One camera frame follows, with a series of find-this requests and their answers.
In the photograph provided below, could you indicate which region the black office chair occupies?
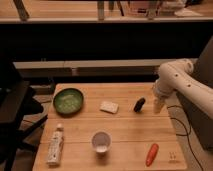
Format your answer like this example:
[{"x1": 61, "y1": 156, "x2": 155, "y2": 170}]
[{"x1": 0, "y1": 59, "x2": 47, "y2": 171}]

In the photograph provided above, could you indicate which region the white sponge block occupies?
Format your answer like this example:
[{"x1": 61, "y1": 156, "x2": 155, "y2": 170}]
[{"x1": 100, "y1": 101, "x2": 119, "y2": 114}]

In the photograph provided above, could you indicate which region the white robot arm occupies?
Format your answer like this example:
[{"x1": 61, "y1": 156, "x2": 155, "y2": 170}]
[{"x1": 153, "y1": 59, "x2": 213, "y2": 119}]

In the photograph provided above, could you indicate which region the green bowl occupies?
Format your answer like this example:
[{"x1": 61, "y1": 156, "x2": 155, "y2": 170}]
[{"x1": 53, "y1": 88, "x2": 84, "y2": 115}]

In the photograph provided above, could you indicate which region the white cup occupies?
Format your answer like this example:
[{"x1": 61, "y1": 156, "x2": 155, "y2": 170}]
[{"x1": 91, "y1": 132, "x2": 111, "y2": 154}]

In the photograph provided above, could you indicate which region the black cable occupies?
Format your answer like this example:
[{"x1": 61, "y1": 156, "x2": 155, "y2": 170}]
[{"x1": 166, "y1": 104, "x2": 204, "y2": 171}]

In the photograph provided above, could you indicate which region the white plastic bottle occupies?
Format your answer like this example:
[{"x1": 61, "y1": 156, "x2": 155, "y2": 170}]
[{"x1": 47, "y1": 124, "x2": 64, "y2": 166}]

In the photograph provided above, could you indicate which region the orange carrot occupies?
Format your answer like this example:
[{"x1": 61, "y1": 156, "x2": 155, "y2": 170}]
[{"x1": 146, "y1": 143, "x2": 159, "y2": 167}]

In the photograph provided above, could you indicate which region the black eraser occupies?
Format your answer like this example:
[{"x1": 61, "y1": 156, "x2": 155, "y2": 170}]
[{"x1": 134, "y1": 97, "x2": 146, "y2": 113}]

